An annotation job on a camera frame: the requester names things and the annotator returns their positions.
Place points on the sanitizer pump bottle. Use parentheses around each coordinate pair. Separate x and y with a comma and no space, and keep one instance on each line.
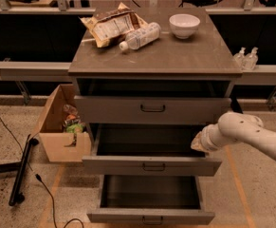
(240,57)
(251,60)

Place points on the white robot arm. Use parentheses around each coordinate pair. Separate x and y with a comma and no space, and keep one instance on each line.
(236,128)

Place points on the metal railing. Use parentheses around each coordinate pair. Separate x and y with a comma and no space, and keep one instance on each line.
(56,71)

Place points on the black stand leg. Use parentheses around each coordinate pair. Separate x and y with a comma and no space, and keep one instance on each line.
(16,195)

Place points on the white ceramic bowl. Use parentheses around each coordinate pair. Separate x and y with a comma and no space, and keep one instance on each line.
(183,25)

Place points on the grey top drawer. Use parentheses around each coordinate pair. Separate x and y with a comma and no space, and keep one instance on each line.
(148,110)

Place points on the grey drawer cabinet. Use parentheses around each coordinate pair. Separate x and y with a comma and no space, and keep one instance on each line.
(198,67)

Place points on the clear plastic water bottle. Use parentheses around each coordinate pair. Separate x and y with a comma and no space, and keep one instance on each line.
(141,37)

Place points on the crumpled chip bag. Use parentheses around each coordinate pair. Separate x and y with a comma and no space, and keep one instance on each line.
(109,27)

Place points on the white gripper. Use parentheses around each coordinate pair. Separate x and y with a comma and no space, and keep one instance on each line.
(208,141)

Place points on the snack packets in box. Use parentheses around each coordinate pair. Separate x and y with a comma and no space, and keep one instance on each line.
(72,122)

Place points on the grey drawer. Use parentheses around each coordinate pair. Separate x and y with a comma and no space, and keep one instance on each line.
(148,110)
(150,200)
(148,150)

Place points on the right sanitizer pump bottle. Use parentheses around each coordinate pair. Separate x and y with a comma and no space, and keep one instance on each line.
(251,60)

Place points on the left sanitizer pump bottle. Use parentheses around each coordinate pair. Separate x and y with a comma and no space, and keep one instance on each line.
(240,57)

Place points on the grey bottom drawer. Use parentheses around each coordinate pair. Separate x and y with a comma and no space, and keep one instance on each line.
(150,200)

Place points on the cardboard box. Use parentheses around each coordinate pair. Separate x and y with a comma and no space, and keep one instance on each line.
(58,144)

